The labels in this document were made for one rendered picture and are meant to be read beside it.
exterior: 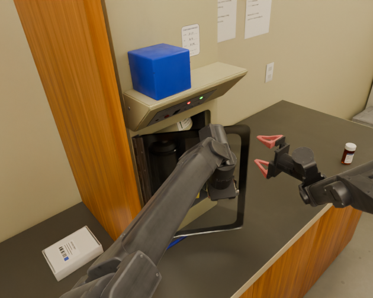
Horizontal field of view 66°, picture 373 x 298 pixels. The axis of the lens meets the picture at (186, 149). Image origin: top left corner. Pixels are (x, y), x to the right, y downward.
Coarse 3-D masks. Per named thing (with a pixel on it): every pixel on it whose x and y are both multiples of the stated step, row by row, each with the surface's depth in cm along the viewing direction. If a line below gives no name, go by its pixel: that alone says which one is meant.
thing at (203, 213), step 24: (144, 144) 75; (168, 144) 76; (192, 144) 77; (240, 144) 78; (168, 168) 80; (240, 168) 83; (240, 192) 88; (192, 216) 91; (216, 216) 93; (240, 216) 94
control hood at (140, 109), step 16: (208, 64) 82; (224, 64) 81; (192, 80) 71; (208, 80) 71; (224, 80) 72; (128, 96) 66; (144, 96) 64; (176, 96) 64; (192, 96) 69; (128, 112) 69; (144, 112) 62
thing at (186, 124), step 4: (184, 120) 88; (188, 120) 90; (176, 124) 87; (180, 124) 87; (184, 124) 88; (188, 124) 90; (164, 128) 86; (168, 128) 86; (172, 128) 86; (176, 128) 87; (180, 128) 87; (184, 128) 88; (188, 128) 90; (156, 132) 86; (160, 132) 86
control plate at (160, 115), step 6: (198, 96) 71; (204, 96) 75; (186, 102) 71; (192, 102) 74; (168, 108) 66; (174, 108) 70; (180, 108) 73; (186, 108) 77; (156, 114) 66; (162, 114) 69; (168, 114) 72
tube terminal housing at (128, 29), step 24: (120, 0) 59; (144, 0) 62; (168, 0) 66; (192, 0) 70; (216, 0) 75; (120, 24) 61; (144, 24) 64; (168, 24) 68; (216, 24) 78; (120, 48) 63; (216, 48) 82; (120, 72) 65; (120, 96) 69; (168, 120) 80; (216, 120) 94
